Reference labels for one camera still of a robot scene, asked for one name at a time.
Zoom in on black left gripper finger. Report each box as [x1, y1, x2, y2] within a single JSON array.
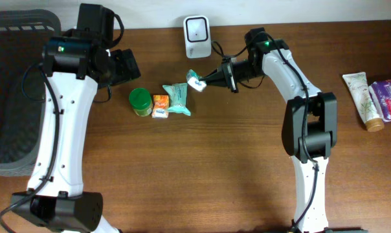
[[122, 49, 141, 80], [110, 50, 131, 85]]

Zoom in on white Pantene tube gold cap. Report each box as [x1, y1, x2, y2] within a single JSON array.
[[342, 72, 385, 132]]

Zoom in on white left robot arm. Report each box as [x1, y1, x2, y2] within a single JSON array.
[[8, 3, 140, 232]]

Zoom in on orange tissue pack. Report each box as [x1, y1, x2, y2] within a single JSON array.
[[151, 95, 170, 118]]

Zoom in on grey plastic basket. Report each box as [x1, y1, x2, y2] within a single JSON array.
[[0, 9, 61, 177]]

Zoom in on purple red Carefree pad pack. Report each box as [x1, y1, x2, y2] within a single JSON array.
[[368, 80, 391, 122]]

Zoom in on small teal tissue pack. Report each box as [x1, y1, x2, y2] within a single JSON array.
[[186, 69, 207, 92]]

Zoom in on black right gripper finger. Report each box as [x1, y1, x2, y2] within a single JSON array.
[[201, 70, 221, 80], [205, 79, 227, 87]]

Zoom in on teal wet wipes pack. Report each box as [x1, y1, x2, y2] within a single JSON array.
[[162, 83, 191, 116]]

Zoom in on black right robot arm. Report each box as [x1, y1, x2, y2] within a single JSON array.
[[202, 28, 337, 232]]

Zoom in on green lidded jar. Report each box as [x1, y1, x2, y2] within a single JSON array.
[[129, 88, 153, 117]]

